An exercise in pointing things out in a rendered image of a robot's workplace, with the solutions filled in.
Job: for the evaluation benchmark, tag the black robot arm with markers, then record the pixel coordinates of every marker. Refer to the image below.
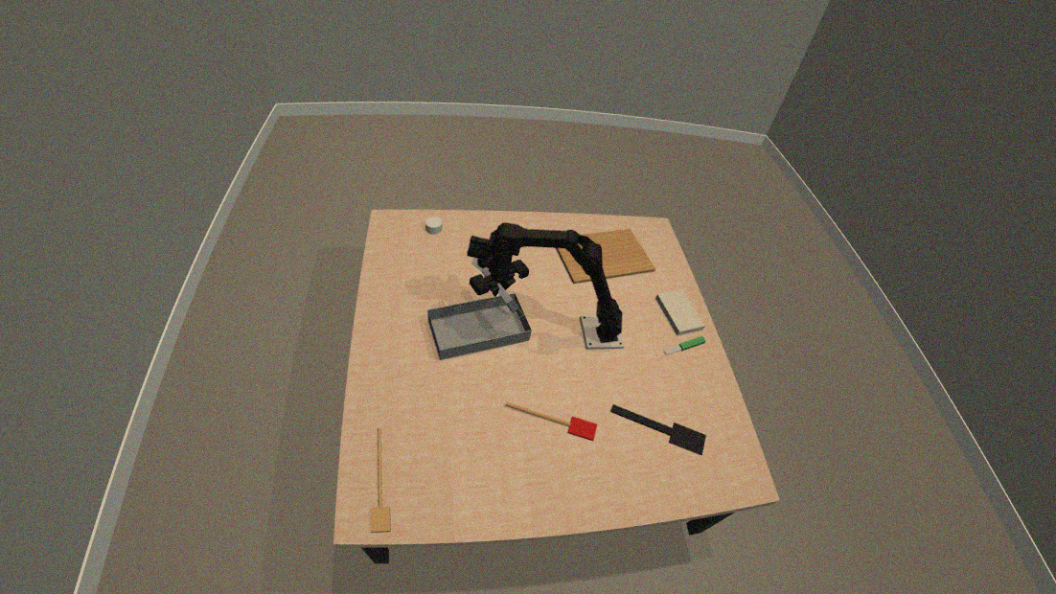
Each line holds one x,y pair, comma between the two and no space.
508,238

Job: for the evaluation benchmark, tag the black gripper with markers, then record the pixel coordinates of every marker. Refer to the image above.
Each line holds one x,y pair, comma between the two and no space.
503,275

